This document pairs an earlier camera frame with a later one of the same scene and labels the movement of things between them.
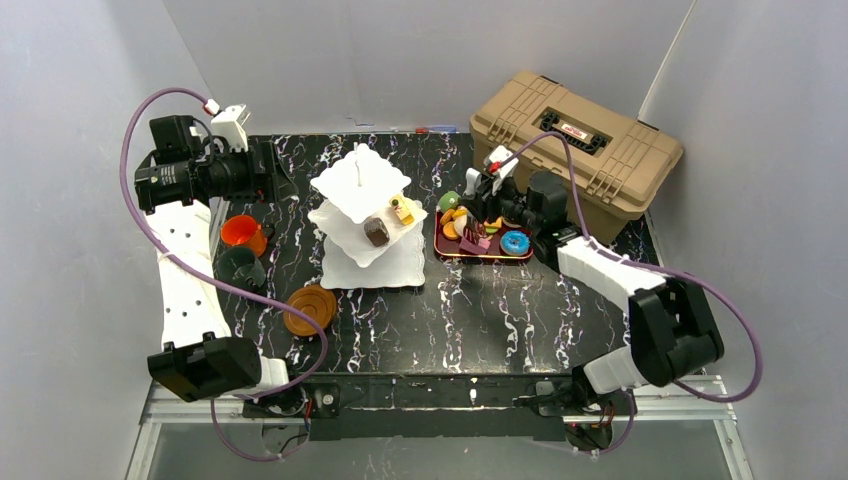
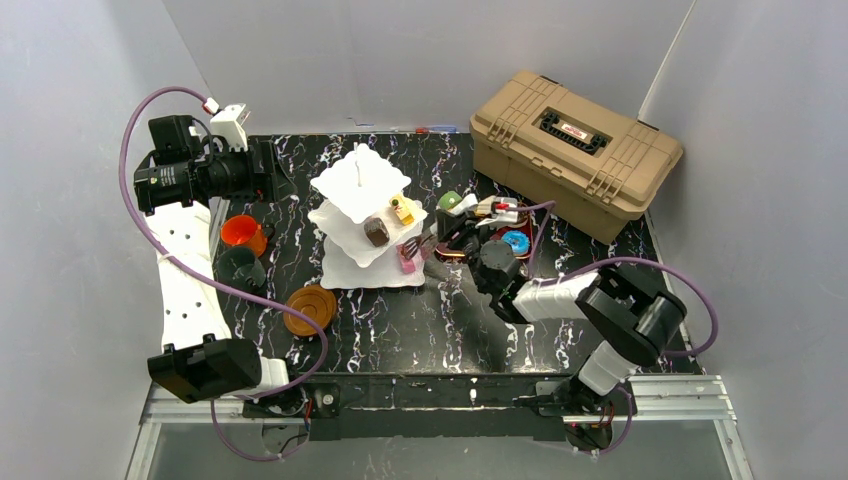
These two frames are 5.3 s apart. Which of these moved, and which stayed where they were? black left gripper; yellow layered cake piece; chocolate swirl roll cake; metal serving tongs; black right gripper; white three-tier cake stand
Moved: metal serving tongs; black right gripper
Stayed: black left gripper; yellow layered cake piece; chocolate swirl roll cake; white three-tier cake stand
